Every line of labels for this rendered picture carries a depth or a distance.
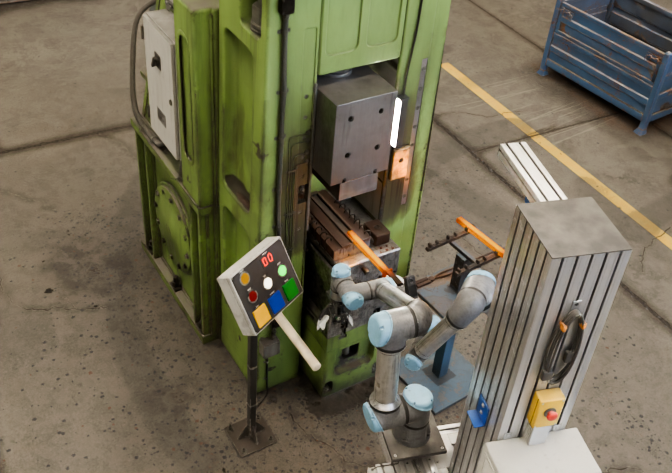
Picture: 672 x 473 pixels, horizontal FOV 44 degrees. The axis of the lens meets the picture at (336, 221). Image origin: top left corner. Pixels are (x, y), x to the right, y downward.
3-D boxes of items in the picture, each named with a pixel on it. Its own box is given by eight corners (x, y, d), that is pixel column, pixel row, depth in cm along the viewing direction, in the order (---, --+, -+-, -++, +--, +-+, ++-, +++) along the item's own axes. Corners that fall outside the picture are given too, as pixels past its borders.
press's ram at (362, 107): (403, 164, 377) (414, 86, 352) (330, 186, 360) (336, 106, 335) (354, 119, 404) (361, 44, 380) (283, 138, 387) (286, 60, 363)
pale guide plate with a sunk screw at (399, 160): (406, 176, 402) (410, 146, 391) (390, 181, 398) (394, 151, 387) (403, 174, 403) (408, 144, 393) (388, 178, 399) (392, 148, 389)
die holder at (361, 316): (390, 314, 429) (401, 248, 402) (327, 339, 413) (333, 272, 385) (334, 250, 466) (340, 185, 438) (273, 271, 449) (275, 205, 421)
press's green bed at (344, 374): (380, 375, 458) (389, 314, 429) (321, 400, 442) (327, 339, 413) (328, 311, 494) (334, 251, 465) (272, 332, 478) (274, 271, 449)
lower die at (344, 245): (369, 249, 399) (370, 235, 394) (333, 262, 390) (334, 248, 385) (324, 201, 426) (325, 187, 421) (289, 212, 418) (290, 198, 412)
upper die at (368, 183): (376, 189, 377) (378, 172, 371) (338, 201, 368) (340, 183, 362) (328, 142, 404) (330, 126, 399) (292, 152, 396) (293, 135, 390)
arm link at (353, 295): (373, 293, 324) (362, 274, 331) (347, 299, 320) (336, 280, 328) (371, 307, 329) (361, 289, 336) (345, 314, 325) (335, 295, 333)
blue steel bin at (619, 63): (702, 112, 713) (732, 34, 668) (641, 136, 675) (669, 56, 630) (595, 53, 788) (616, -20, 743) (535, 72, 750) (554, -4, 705)
